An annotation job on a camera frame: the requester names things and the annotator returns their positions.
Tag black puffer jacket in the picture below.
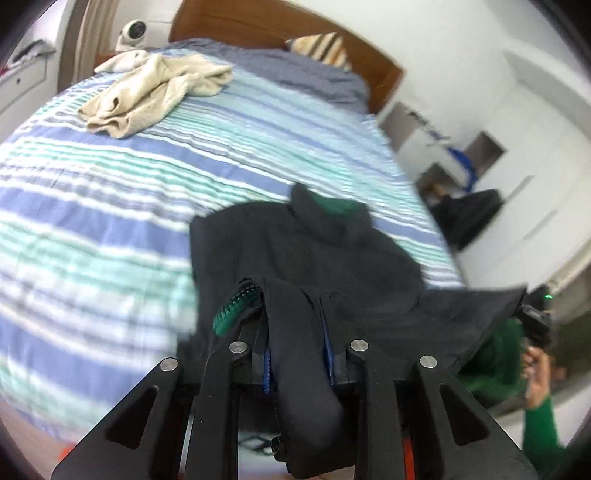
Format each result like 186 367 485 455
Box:
177 184 525 478

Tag green sleeve forearm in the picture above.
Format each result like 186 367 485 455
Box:
522 396 565 476

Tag person right hand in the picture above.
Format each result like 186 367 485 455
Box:
522 346 551 410

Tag black garment on chair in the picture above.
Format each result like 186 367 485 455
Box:
429 190 504 251

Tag striped blue green bed sheet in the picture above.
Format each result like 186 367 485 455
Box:
1 68 462 442

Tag white desk with drawer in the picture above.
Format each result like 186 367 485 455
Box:
381 102 506 193

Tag blue checked duvet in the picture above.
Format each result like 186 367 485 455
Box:
160 38 370 114

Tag striped brown white pillow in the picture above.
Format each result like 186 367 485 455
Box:
286 32 352 71

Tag beige fleece garment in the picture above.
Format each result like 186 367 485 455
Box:
78 54 233 139

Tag white drawer cabinet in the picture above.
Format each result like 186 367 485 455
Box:
1 40 59 141

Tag brown wooden headboard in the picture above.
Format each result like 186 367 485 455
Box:
168 0 406 115

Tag beige curtain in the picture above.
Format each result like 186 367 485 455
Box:
57 0 119 93

